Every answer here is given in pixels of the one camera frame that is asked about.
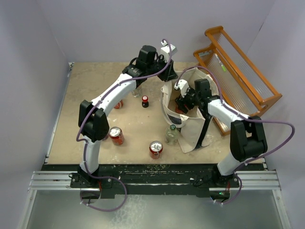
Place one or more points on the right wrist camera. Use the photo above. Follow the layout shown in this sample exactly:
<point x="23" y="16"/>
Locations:
<point x="182" y="86"/>

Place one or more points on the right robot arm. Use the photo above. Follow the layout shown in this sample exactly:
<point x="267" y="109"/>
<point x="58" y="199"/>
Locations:
<point x="247" y="136"/>

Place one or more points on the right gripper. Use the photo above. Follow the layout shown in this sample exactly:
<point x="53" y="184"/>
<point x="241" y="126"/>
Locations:
<point x="181" y="100"/>

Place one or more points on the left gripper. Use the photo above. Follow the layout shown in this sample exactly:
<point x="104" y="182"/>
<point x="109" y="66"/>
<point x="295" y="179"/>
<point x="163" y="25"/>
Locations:
<point x="168" y="73"/>

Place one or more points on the cream canvas tote bag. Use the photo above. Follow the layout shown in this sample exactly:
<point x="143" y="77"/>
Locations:
<point x="189" y="125"/>

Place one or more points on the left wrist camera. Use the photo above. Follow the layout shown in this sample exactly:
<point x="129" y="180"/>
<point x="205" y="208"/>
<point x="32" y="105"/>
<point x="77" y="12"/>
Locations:
<point x="165" y="50"/>

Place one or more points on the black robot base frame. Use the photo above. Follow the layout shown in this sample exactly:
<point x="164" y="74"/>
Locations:
<point x="150" y="179"/>

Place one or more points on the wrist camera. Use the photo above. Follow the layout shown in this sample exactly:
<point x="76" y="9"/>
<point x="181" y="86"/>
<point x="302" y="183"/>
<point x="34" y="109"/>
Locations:
<point x="165" y="50"/>
<point x="182" y="86"/>

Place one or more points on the clear green-capped glass bottle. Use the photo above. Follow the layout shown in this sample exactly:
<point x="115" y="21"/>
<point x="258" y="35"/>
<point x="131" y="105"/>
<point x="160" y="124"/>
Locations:
<point x="171" y="135"/>

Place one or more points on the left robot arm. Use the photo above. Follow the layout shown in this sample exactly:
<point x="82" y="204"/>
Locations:
<point x="93" y="115"/>

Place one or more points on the small dark red-capped bottle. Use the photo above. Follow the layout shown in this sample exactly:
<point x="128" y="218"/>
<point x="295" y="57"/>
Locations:
<point x="145" y="101"/>

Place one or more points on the red cola can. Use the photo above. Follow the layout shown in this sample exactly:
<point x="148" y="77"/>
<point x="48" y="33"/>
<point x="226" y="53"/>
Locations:
<point x="177" y="110"/>

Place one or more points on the aluminium rail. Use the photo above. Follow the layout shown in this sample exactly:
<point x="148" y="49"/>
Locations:
<point x="51" y="180"/>

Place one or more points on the orange wooden rack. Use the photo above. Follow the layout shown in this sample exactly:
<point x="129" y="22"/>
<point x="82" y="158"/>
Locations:
<point x="243" y="85"/>

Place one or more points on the clear bottle behind left arm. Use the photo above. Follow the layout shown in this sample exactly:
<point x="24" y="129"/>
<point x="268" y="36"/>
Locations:
<point x="137" y="92"/>

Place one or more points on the green-capped marker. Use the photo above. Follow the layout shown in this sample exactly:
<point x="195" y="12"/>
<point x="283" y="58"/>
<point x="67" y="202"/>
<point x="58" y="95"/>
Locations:
<point x="220" y="62"/>

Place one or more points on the red can under left arm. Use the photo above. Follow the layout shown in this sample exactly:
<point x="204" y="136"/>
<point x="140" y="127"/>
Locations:
<point x="119" y="105"/>

